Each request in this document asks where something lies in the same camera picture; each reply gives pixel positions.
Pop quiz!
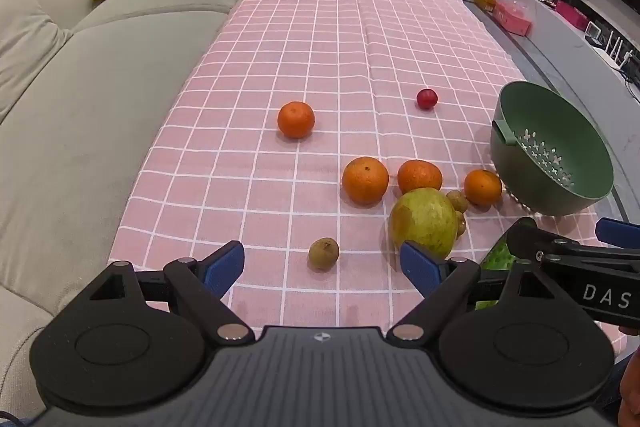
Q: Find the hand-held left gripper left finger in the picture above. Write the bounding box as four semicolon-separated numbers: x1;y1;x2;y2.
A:
87;240;254;348

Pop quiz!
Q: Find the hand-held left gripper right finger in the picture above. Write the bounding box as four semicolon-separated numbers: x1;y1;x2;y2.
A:
385;240;566;348

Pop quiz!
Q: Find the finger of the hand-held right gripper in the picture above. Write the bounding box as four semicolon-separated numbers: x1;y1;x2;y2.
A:
504;216;597;269
595;217;640;253

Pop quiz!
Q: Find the green cucumber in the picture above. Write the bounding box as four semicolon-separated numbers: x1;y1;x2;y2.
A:
475;239;518;313

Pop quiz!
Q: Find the green yellow pear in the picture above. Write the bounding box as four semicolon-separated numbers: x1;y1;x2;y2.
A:
388;188;459;259

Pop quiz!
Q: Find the green colander bowl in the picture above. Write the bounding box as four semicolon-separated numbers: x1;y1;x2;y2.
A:
490;80;615;217

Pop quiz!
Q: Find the large orange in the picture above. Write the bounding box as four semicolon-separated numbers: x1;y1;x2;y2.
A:
342;156;390;206

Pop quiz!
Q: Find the person's right forearm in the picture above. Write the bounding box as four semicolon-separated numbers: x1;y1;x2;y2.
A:
617;324;640;427

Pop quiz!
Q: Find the grey television cabinet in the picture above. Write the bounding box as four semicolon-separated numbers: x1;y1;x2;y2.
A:
475;0;640;118

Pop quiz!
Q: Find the white router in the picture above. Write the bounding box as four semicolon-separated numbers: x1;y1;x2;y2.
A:
585;21;640;72

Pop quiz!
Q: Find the beige sofa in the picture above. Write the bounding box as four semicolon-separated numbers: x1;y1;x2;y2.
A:
0;0;285;418

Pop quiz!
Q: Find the pink storage box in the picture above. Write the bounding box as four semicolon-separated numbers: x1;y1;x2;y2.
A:
492;0;533;36

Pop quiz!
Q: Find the magenta box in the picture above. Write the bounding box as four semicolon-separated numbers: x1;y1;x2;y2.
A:
556;0;591;30

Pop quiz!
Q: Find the pink checkered tablecloth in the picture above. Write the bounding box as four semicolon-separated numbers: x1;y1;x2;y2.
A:
107;0;628;358

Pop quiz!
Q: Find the beige cushion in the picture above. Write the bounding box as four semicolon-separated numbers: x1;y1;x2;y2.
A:
0;0;73;122

